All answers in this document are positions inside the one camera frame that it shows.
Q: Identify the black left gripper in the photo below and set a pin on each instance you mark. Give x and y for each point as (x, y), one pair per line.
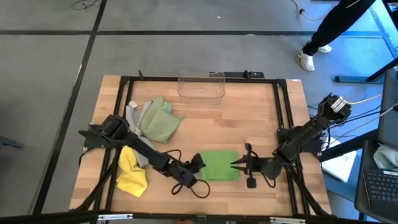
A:
(183, 174)

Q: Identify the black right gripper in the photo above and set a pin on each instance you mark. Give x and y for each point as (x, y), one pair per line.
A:
(255, 163)

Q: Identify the bright green microfiber towel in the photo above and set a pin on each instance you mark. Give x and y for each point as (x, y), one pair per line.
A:
(219, 166)

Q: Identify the yellow microfiber towel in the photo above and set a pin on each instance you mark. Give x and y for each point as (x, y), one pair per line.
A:
(132, 177)

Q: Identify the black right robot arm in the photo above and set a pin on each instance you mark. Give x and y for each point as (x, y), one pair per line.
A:
(298, 140)

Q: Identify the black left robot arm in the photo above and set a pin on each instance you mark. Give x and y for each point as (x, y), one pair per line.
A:
(140, 146)

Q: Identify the pale green microfiber towel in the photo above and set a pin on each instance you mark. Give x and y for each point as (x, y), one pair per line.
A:
(161, 124)

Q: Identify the grey microfiber towel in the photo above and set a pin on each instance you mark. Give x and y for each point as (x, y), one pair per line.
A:
(133, 118)

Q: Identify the clear plastic bin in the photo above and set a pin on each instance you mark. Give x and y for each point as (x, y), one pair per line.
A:
(202, 90)

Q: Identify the black clamp bar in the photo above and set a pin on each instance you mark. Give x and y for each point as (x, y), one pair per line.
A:
(236, 74)

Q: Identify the white flat box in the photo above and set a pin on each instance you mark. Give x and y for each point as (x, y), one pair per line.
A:
(340, 168)

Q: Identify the white tape label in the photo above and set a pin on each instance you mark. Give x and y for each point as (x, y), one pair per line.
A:
(296, 80)

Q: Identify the dark grey laptop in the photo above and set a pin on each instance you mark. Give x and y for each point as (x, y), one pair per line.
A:
(382, 186)

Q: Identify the black crossbar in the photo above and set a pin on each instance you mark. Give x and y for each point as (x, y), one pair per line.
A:
(46, 217)

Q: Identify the pale crumpled cloth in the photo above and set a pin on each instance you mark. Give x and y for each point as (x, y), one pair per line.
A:
(385, 157)

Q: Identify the grey flat panel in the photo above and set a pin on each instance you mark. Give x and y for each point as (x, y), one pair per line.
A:
(388, 118)

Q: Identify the black floor plug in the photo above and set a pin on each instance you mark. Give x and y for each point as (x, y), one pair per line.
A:
(301, 11)

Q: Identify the person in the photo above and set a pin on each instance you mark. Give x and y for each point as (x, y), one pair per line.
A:
(335, 21)

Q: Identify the grey floor object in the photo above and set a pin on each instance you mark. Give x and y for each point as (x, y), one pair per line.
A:
(9, 143)

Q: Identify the silver metal bracket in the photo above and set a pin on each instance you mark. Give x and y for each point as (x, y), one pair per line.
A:
(115, 216)
(287, 220)

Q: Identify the black aluminium table frame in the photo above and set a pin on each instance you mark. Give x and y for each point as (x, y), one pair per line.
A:
(155, 78)

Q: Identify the dark desk leg frame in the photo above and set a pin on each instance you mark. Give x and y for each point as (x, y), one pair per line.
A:
(351, 79)

